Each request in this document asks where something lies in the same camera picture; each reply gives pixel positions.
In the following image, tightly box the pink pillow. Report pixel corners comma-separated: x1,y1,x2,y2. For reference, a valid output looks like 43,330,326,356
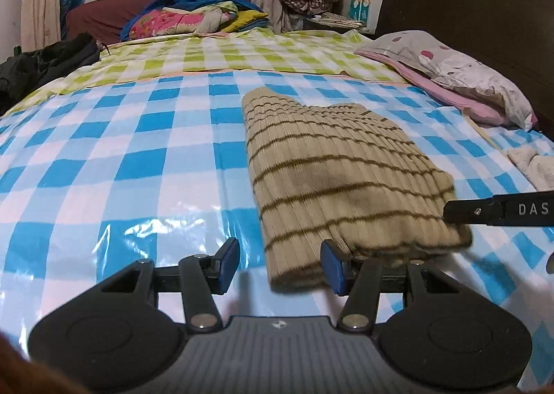
356,51,538,127

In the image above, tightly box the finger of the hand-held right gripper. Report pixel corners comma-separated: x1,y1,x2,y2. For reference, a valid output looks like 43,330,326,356
442,196,508,227

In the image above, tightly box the yellow and blue packet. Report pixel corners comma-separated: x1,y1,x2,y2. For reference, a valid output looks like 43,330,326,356
349,0,374,30

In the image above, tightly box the stack of papers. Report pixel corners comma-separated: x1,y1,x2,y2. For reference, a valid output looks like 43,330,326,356
308,12,366,32

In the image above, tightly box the white fluffy towel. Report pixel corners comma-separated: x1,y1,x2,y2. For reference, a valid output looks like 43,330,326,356
507,144,554,192

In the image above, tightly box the green checked bed sheet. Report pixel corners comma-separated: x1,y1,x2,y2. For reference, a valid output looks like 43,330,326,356
17,28,410,96

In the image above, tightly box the beige striped knit sweater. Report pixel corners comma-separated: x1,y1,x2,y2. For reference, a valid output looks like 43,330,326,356
241,88,473,293

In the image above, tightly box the dark wooden headboard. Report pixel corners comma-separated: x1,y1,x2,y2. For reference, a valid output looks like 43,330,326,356
373,0,554,141

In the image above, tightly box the maroon sofa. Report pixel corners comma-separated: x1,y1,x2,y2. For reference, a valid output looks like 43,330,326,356
65,0,252,45

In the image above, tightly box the white dotted pillow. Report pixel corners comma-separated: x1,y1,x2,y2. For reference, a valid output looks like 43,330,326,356
354,30,537,131

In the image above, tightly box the black clothes pile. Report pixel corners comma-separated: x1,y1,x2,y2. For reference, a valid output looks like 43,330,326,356
0,33,101,116

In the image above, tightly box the blue checked plastic sheet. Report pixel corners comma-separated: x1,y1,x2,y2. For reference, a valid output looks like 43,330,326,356
0,70,554,392

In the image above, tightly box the pink floral quilt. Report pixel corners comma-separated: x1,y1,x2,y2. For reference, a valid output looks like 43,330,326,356
129,6,239,40

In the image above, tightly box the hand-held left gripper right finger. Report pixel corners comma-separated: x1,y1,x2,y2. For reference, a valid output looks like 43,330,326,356
320,239,472,332

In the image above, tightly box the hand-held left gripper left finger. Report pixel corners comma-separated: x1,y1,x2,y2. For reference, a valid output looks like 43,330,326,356
101,237,241,332

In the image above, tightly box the yellow pillow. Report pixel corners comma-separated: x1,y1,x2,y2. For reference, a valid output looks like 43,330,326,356
223,10,270,34

